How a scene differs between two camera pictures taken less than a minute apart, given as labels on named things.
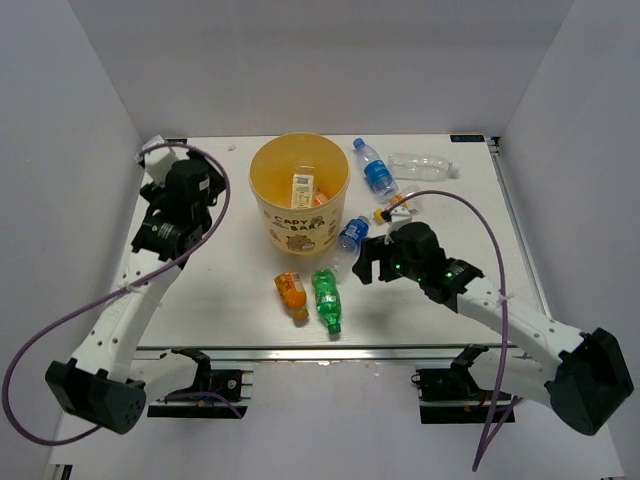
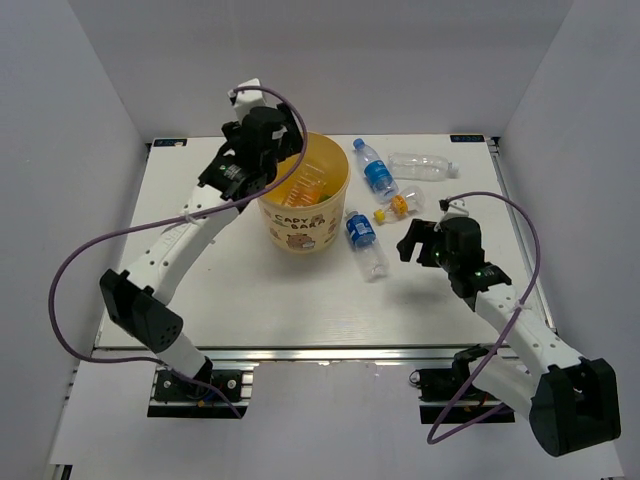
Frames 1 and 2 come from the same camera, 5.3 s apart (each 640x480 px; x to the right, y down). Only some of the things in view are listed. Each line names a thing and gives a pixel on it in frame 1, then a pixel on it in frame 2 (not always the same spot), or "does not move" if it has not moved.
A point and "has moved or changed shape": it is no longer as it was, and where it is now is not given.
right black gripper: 373,249 → 419,232
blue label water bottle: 377,172 does not move
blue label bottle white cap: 350,241 has moved or changed shape
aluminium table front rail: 316,356 does not move
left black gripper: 155,195 → 290,142
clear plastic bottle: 421,167 does not move
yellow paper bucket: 301,179 does not move
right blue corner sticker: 467,138 does not move
